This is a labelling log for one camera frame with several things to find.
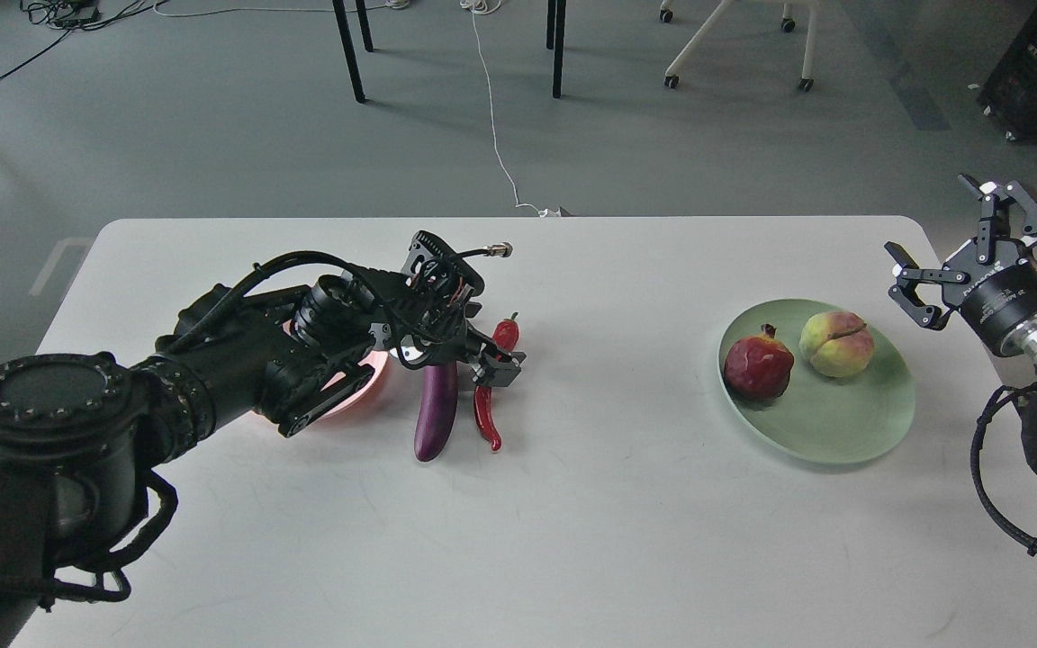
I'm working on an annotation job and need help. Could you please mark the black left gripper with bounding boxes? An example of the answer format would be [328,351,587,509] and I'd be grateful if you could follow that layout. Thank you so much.
[383,301,527,389]

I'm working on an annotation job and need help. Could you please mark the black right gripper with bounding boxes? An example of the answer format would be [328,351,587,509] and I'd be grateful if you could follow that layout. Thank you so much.
[884,173,1037,357]

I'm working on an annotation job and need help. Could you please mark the red chili pepper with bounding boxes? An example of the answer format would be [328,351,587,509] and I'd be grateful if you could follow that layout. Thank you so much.
[473,311,521,452]

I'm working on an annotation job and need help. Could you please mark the purple eggplant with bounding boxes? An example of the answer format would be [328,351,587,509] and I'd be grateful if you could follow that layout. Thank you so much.
[414,362,458,461]

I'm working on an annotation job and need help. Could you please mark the yellow green peach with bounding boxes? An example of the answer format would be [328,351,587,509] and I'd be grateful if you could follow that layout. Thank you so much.
[798,310,876,378]

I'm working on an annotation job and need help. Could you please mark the red pomegranate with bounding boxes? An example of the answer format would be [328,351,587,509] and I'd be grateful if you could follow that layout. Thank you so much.
[723,323,796,401]

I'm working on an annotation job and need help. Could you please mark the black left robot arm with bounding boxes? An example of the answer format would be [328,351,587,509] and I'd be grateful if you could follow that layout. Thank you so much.
[0,230,524,647]

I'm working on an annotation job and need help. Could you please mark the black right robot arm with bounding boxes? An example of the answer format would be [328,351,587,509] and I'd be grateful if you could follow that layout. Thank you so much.
[885,174,1037,556]

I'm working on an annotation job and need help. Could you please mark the pink plate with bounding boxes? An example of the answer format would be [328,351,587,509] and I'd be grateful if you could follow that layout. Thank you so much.
[279,311,390,436]

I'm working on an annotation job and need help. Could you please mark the green plate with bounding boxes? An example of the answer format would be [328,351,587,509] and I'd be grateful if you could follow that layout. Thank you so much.
[717,299,916,466]

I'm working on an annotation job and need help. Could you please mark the white rolling chair base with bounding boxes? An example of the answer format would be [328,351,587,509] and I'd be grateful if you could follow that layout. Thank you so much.
[658,0,821,93]

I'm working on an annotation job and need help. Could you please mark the black table legs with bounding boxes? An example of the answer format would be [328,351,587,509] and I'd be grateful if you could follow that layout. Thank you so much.
[329,1,567,104]

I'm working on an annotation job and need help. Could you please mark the white floor cable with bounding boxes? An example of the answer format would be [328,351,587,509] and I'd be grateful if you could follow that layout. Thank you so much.
[460,0,563,219]

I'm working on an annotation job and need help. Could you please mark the black floor cables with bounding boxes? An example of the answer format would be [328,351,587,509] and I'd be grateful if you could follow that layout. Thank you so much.
[0,0,159,107]

